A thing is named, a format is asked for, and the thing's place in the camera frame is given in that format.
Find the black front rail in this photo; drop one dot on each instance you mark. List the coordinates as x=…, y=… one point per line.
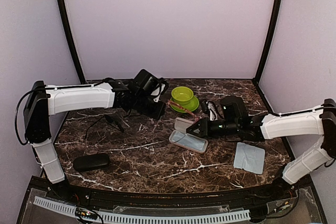
x=254, y=197

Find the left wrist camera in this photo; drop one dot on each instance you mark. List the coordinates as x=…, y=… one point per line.
x=160, y=89

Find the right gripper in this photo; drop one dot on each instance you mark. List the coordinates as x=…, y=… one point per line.
x=205, y=129

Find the black frame post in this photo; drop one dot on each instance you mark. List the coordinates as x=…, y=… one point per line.
x=268, y=40
x=70, y=40

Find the white slotted cable duct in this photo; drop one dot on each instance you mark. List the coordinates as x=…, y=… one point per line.
x=140, y=215

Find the pink glasses case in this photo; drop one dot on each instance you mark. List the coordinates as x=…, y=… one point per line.
x=181, y=125

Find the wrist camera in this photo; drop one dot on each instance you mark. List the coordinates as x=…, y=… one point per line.
x=210, y=109
x=160, y=89

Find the green plate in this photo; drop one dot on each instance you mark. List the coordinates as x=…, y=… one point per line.
x=191, y=106

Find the pink sunglasses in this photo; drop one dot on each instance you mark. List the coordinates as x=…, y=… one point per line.
x=176, y=105

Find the black sunglasses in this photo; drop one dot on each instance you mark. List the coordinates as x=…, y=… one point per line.
x=113, y=122

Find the right black frame post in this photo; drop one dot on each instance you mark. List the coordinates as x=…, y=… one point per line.
x=268, y=40

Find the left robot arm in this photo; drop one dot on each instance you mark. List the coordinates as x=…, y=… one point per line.
x=141, y=94

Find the blue cleaning cloth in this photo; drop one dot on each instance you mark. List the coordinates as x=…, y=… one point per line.
x=249, y=158
x=189, y=141

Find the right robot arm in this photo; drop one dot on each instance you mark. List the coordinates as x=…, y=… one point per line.
x=319, y=120

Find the black glasses case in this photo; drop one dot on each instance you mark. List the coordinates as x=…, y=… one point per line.
x=91, y=162

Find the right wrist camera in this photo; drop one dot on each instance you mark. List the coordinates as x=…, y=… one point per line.
x=210, y=109

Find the left black frame post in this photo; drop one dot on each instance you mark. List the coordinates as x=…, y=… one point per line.
x=70, y=40

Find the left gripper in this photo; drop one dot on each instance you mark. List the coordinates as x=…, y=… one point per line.
x=158, y=113

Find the green bowl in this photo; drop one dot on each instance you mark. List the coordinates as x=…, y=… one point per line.
x=182, y=95

